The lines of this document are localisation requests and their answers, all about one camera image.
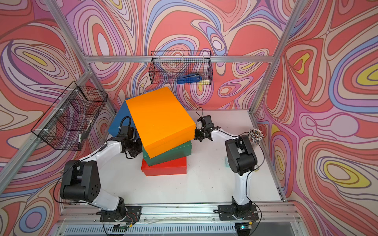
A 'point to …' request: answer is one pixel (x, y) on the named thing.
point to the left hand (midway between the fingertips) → (148, 147)
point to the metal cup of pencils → (255, 135)
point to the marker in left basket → (79, 141)
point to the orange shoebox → (162, 123)
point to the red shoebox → (177, 166)
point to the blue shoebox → (122, 111)
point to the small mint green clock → (227, 162)
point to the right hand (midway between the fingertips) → (187, 138)
